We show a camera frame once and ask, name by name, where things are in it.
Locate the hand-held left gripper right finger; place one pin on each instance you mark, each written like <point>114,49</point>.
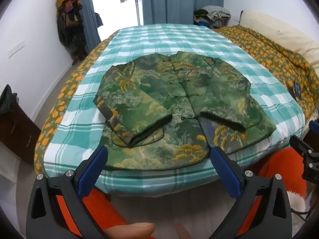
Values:
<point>224,171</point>

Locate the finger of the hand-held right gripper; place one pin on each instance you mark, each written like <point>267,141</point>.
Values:
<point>300,145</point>
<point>314,125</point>

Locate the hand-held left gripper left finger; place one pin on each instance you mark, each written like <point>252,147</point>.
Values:
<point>92,171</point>

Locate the green landscape print jacket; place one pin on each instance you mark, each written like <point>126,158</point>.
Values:
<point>174,99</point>

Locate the pile of clothes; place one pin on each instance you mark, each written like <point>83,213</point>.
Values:
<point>211,15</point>

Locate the person's left hand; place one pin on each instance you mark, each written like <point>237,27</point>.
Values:
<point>129,231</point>

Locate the orange and white fleece clothing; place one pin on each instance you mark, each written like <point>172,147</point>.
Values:
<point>279,161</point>

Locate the blue phone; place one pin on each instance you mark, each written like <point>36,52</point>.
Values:
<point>296,87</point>

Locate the orange floral bed sheet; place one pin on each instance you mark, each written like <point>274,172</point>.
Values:
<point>274,54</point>

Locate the dark wooden cabinet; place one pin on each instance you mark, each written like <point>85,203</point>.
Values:
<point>17,132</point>

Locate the cream pillow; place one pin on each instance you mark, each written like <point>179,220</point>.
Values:
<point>279,32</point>

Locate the dark cloth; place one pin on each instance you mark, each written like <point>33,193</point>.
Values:
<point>7,99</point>

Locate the dark hanging coats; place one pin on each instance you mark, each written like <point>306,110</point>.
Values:
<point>72,37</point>

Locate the teal white checked blanket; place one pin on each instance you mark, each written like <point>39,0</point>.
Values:
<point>149,39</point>

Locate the blue curtain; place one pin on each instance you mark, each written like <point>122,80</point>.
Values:
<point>182,2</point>
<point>81,10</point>

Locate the white wall switch plate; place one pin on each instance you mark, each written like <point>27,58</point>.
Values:
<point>15,48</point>

